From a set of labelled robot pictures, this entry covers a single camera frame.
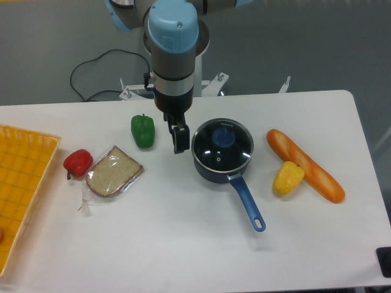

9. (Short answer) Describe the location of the wrapped bread slice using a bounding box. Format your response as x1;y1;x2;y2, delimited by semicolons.
79;145;144;217

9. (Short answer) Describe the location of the blue saucepan with handle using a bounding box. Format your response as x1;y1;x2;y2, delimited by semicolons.
191;117;266;233

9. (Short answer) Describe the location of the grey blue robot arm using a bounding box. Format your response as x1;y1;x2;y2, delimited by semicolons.
106;1;247;153

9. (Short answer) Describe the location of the glass pot lid blue knob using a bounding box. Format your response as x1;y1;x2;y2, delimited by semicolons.
191;118;254;173

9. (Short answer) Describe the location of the orange baguette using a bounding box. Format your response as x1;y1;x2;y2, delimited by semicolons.
266;129;345;203

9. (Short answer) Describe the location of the yellow bell pepper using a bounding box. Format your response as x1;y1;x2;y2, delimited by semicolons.
272;161;305;196

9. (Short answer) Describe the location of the white robot stand base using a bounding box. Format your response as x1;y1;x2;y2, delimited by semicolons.
118;54;291;101

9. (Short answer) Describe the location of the red bell pepper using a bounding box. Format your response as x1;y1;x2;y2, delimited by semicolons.
63;149;93;180

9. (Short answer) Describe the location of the green bell pepper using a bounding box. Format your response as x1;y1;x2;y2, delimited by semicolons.
131;114;155;149

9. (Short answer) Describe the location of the black table grommet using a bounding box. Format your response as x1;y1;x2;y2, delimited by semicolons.
376;247;391;278

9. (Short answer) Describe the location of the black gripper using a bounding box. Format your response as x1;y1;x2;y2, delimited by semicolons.
154;88;194;154

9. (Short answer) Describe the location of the yellow woven basket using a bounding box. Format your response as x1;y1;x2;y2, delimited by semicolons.
1;125;61;277

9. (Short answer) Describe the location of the black cable on floor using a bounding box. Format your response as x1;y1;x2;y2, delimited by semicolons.
70;49;152;102

